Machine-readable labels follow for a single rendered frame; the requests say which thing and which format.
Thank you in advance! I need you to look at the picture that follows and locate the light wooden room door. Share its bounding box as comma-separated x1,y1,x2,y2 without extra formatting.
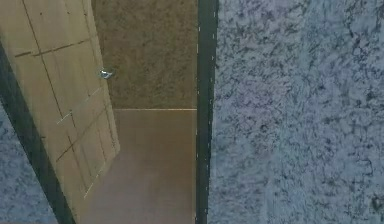
0,0,121,224

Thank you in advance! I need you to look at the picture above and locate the dark door frame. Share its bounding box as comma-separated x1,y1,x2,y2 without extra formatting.
0,0,220,224

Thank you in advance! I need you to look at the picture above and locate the silver door knob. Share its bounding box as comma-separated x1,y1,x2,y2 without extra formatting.
98,67,115,80

